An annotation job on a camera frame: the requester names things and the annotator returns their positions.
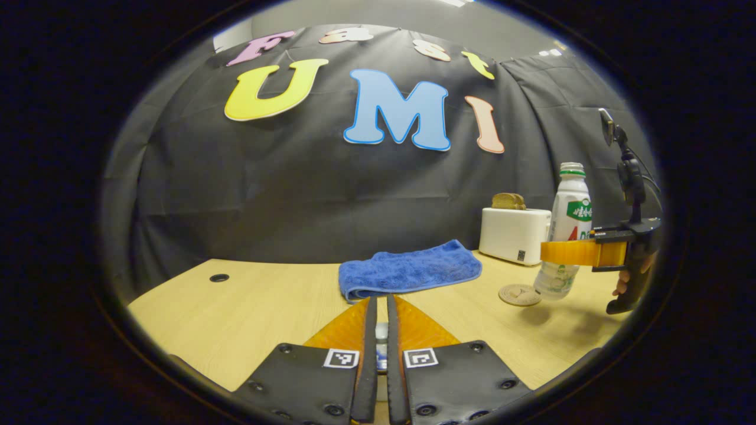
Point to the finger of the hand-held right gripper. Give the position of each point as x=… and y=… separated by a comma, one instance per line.
x=579, y=252

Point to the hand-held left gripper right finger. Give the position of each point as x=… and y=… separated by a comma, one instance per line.
x=393, y=366

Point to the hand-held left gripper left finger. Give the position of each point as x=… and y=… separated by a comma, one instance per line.
x=367, y=354

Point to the white green-label water bottle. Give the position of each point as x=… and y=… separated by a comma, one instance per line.
x=570, y=209

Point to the round brown coaster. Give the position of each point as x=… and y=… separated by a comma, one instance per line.
x=517, y=295

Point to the white toaster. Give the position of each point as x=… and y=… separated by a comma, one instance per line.
x=511, y=236

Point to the toasted bread slice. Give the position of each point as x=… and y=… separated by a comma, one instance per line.
x=522, y=203
x=502, y=202

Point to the blue towel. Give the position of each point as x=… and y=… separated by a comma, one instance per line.
x=413, y=268

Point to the ceiling light panel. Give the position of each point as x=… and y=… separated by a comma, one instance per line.
x=456, y=3
x=550, y=52

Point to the black backdrop cloth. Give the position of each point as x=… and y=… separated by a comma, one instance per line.
x=236, y=195

